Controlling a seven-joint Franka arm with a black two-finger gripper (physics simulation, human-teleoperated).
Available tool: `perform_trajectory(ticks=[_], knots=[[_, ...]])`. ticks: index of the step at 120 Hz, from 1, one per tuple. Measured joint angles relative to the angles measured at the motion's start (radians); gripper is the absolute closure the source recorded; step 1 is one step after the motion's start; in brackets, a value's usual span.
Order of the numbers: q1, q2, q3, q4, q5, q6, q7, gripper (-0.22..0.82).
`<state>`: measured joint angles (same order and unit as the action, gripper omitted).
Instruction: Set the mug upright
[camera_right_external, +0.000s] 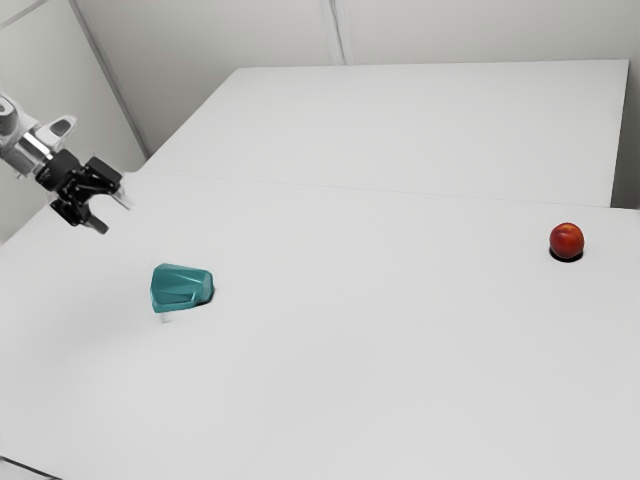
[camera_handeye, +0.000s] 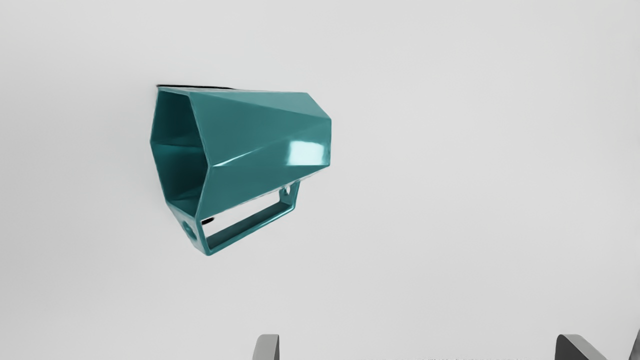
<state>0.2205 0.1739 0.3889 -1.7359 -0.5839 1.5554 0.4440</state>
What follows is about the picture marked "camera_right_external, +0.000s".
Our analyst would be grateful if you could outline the red apple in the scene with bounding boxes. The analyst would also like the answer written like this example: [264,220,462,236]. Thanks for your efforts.
[549,222,586,259]

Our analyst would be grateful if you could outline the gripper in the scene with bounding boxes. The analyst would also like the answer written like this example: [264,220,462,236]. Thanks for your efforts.
[34,149,132,236]

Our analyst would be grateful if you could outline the teal faceted mug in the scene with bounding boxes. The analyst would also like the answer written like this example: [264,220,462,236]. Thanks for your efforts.
[149,262,217,314]

